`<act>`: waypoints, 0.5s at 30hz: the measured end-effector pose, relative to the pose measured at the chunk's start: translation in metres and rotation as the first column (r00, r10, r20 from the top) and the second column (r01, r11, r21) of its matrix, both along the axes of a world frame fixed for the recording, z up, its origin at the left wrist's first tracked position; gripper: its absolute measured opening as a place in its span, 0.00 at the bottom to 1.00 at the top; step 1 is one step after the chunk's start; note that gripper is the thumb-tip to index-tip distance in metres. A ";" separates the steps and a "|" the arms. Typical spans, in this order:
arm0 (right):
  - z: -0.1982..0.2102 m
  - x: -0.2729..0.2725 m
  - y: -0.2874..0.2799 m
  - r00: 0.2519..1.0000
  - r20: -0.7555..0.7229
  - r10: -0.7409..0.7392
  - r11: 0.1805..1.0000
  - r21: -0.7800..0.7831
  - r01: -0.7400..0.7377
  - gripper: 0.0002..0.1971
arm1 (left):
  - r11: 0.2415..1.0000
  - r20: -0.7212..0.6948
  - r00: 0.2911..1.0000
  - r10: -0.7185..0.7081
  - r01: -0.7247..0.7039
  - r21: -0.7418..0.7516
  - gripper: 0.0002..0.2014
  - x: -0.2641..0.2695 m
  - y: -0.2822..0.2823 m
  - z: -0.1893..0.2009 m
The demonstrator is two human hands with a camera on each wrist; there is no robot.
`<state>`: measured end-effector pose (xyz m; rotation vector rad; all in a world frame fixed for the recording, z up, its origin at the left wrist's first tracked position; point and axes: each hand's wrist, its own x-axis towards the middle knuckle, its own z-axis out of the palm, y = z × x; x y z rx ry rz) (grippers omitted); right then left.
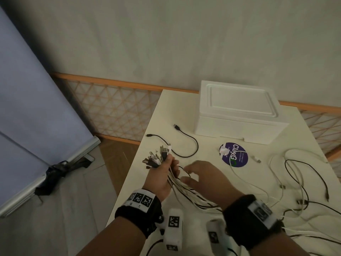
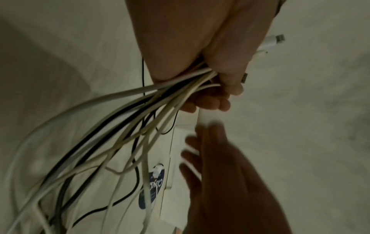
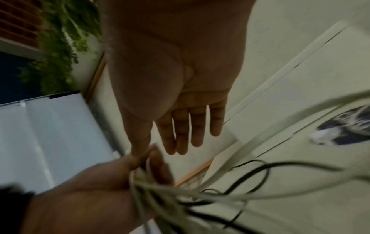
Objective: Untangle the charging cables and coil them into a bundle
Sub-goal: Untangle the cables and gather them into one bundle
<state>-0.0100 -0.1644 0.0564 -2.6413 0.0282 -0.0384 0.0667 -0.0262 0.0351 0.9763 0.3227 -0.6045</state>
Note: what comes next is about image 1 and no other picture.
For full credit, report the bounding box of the person's right hand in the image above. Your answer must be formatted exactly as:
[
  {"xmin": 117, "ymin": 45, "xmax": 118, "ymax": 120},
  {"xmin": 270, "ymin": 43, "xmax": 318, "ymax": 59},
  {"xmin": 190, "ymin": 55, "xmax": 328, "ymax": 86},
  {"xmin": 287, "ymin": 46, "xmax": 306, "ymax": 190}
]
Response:
[{"xmin": 181, "ymin": 160, "xmax": 244, "ymax": 211}]

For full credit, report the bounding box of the person's left hand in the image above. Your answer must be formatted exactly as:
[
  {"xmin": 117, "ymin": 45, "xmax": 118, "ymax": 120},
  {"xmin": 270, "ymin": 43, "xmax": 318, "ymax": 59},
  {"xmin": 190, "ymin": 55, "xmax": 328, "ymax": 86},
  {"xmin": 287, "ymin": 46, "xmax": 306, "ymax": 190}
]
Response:
[{"xmin": 142, "ymin": 156, "xmax": 181, "ymax": 202}]

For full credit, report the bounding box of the bundle of charging cables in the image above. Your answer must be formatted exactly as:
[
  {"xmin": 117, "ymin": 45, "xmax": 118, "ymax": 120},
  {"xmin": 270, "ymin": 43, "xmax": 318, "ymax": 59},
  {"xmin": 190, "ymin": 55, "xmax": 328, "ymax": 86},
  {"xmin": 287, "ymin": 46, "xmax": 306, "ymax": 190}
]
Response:
[{"xmin": 142, "ymin": 145, "xmax": 225, "ymax": 214}]

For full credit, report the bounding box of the person's left forearm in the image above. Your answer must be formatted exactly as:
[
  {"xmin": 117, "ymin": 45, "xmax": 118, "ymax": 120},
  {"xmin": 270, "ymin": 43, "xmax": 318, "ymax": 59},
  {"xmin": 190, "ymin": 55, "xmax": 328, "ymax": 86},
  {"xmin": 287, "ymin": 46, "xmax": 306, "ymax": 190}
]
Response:
[{"xmin": 77, "ymin": 210, "xmax": 150, "ymax": 256}]

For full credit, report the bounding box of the person's right forearm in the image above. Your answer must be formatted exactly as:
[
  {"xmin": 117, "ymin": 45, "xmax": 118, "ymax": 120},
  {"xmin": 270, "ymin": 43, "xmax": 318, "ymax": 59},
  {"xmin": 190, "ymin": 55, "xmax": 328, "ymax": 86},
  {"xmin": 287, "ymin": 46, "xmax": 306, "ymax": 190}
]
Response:
[{"xmin": 237, "ymin": 226, "xmax": 313, "ymax": 256}]

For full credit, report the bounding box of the round purple sticker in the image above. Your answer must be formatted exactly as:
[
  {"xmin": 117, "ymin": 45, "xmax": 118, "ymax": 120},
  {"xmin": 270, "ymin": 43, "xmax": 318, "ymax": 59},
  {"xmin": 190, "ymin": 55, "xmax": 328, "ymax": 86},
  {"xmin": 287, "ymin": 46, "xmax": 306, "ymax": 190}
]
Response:
[{"xmin": 219, "ymin": 142, "xmax": 249, "ymax": 167}]

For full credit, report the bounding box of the black left wristband with markers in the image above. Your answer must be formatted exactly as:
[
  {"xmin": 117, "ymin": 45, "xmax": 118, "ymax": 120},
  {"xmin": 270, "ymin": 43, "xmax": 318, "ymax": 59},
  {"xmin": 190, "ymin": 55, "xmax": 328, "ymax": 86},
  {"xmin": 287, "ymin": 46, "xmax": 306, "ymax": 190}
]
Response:
[{"xmin": 115, "ymin": 188, "xmax": 163, "ymax": 239}]

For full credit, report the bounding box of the black wristband with markers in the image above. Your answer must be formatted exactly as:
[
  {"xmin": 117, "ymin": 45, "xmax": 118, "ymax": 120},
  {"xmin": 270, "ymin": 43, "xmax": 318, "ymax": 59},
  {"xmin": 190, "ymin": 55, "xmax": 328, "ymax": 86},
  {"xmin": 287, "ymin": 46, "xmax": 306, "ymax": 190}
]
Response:
[
  {"xmin": 222, "ymin": 194, "xmax": 285, "ymax": 250},
  {"xmin": 115, "ymin": 188, "xmax": 163, "ymax": 239}
]

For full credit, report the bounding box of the black right wristband with markers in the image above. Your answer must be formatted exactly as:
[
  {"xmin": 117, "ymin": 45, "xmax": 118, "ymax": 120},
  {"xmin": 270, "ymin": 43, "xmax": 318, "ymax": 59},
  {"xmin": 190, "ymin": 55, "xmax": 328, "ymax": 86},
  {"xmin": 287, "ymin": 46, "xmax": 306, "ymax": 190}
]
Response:
[{"xmin": 222, "ymin": 194, "xmax": 285, "ymax": 250}]

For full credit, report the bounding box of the orange lattice fence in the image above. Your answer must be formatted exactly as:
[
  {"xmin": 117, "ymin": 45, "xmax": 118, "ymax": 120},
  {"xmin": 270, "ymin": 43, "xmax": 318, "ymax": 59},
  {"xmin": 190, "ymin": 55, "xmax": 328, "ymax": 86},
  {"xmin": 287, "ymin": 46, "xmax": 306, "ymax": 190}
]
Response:
[{"xmin": 50, "ymin": 72, "xmax": 341, "ymax": 163}]

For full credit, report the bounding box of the white foam box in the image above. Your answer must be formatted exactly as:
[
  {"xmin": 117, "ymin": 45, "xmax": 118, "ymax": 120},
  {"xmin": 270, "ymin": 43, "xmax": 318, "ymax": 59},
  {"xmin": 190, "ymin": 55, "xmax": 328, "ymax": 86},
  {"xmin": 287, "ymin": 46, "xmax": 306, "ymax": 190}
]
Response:
[{"xmin": 194, "ymin": 80, "xmax": 290, "ymax": 145}]

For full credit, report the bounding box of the black cloth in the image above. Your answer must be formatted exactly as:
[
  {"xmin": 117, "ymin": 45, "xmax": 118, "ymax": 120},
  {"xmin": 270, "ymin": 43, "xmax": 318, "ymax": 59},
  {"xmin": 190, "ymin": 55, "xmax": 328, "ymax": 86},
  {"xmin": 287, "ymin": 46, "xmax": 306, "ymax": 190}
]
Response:
[{"xmin": 34, "ymin": 160, "xmax": 91, "ymax": 196}]

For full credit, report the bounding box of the blue-grey roller screen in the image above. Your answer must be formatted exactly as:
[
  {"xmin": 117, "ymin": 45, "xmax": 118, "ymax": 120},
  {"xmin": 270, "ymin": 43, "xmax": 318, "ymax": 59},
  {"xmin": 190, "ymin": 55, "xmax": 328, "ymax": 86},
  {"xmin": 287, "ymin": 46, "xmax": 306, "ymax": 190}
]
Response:
[{"xmin": 0, "ymin": 5, "xmax": 101, "ymax": 218}]

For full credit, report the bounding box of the black charging cable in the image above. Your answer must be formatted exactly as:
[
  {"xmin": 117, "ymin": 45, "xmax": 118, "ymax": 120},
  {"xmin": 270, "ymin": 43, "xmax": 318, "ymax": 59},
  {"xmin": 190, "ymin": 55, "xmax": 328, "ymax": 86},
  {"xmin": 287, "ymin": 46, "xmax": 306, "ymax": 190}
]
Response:
[{"xmin": 146, "ymin": 124, "xmax": 199, "ymax": 158}]

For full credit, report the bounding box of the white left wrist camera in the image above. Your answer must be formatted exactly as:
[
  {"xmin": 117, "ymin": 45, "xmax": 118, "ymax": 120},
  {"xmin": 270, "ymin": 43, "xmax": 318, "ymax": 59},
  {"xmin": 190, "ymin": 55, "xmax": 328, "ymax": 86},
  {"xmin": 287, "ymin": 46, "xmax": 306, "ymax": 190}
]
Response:
[{"xmin": 163, "ymin": 208, "xmax": 184, "ymax": 251}]

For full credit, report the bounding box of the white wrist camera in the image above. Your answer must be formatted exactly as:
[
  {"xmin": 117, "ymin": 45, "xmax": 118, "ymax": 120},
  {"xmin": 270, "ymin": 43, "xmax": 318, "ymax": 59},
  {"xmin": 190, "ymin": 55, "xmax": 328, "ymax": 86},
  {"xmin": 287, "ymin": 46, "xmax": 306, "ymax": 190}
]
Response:
[
  {"xmin": 163, "ymin": 208, "xmax": 184, "ymax": 251},
  {"xmin": 206, "ymin": 220, "xmax": 230, "ymax": 256}
]

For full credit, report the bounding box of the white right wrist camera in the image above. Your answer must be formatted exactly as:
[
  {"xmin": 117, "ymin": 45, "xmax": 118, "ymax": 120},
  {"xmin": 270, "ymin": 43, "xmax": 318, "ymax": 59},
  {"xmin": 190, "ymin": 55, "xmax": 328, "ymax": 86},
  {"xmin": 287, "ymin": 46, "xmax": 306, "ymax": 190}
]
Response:
[{"xmin": 206, "ymin": 220, "xmax": 230, "ymax": 256}]

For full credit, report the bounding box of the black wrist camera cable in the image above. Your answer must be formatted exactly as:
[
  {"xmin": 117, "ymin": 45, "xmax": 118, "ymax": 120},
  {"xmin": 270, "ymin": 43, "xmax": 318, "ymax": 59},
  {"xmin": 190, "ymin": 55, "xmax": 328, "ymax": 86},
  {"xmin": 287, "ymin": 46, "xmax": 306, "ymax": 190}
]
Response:
[{"xmin": 145, "ymin": 238, "xmax": 164, "ymax": 256}]

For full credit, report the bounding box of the pile of loose cables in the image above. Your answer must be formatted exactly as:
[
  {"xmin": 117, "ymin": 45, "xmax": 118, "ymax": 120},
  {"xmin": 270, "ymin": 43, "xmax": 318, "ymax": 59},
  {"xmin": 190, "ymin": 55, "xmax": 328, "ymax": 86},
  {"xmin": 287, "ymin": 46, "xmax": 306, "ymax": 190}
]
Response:
[{"xmin": 229, "ymin": 149, "xmax": 341, "ymax": 256}]

